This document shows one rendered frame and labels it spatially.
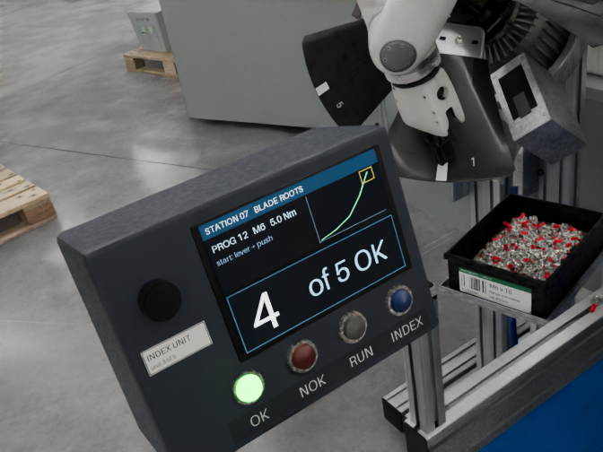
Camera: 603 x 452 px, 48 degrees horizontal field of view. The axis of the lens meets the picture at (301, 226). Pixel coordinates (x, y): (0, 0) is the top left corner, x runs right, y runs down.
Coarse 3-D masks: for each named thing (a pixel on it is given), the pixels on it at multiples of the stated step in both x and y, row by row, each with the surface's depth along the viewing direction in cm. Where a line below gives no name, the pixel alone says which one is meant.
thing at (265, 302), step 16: (256, 288) 51; (272, 288) 51; (240, 304) 50; (256, 304) 51; (272, 304) 51; (288, 304) 52; (240, 320) 50; (256, 320) 51; (272, 320) 52; (288, 320) 52; (240, 336) 50; (256, 336) 51; (272, 336) 52
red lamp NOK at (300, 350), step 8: (296, 344) 53; (304, 344) 53; (312, 344) 53; (288, 352) 53; (296, 352) 52; (304, 352) 52; (312, 352) 53; (288, 360) 52; (296, 360) 52; (304, 360) 52; (312, 360) 53; (296, 368) 53; (304, 368) 53
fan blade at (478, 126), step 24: (456, 72) 115; (480, 72) 115; (480, 96) 114; (480, 120) 112; (408, 144) 113; (456, 144) 111; (480, 144) 111; (504, 144) 110; (408, 168) 113; (432, 168) 111; (456, 168) 110; (480, 168) 109; (504, 168) 108
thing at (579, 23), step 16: (528, 0) 103; (544, 0) 101; (560, 0) 100; (576, 0) 98; (592, 0) 97; (544, 16) 99; (560, 16) 97; (576, 16) 96; (592, 16) 95; (576, 32) 94; (592, 32) 93
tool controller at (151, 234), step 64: (320, 128) 62; (384, 128) 55; (192, 192) 52; (256, 192) 50; (320, 192) 52; (384, 192) 55; (64, 256) 53; (128, 256) 46; (192, 256) 48; (256, 256) 50; (320, 256) 53; (384, 256) 56; (128, 320) 46; (192, 320) 48; (320, 320) 54; (384, 320) 57; (128, 384) 51; (192, 384) 49; (320, 384) 54; (192, 448) 50
